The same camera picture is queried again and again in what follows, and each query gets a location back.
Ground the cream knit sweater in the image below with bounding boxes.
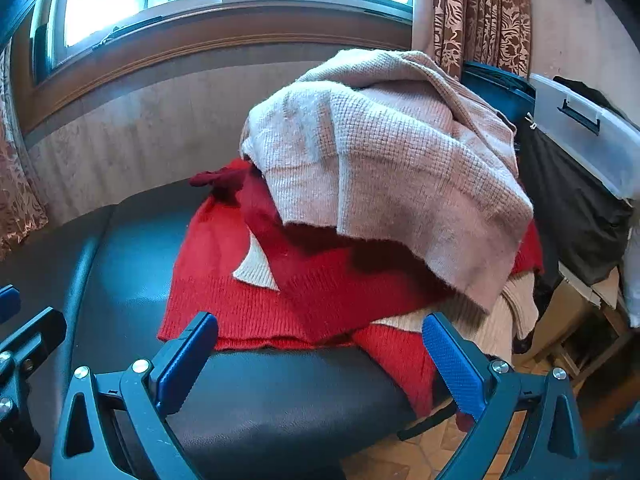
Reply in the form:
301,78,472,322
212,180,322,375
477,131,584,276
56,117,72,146
232,234,540,361

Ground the black cloth bag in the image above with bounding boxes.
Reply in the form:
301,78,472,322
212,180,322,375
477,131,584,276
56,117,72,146
515,120,633,286

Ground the brown floral curtain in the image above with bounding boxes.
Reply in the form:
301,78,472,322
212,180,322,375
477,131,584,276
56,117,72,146
430,0,533,81
0,40,51,261

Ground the dark blue plastic box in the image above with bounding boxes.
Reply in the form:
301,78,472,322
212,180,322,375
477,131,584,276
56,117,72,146
460,60,537,128

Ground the cardboard box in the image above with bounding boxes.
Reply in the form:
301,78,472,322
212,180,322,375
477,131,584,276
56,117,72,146
530,265,626,361

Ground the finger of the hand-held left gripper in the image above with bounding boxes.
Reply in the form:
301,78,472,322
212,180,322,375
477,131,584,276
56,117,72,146
0,306,68,461
0,285,22,324

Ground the pink knit sweater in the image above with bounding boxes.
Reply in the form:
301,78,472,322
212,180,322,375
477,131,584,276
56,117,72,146
240,49,536,316

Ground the clear storage box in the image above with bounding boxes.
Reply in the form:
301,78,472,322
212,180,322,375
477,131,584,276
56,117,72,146
529,72,640,201

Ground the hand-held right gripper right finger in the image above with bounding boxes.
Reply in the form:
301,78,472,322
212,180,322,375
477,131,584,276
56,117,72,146
421,311,588,480

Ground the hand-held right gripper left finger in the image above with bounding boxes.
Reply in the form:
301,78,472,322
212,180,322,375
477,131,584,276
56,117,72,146
50,311,221,480

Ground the red knit sweater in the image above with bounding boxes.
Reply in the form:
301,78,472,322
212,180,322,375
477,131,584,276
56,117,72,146
157,157,546,433

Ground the black leather bench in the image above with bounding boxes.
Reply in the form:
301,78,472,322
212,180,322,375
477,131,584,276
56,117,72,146
0,187,476,480

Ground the dark red knit garment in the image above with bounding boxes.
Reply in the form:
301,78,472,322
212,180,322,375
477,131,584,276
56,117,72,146
189,159,453,348

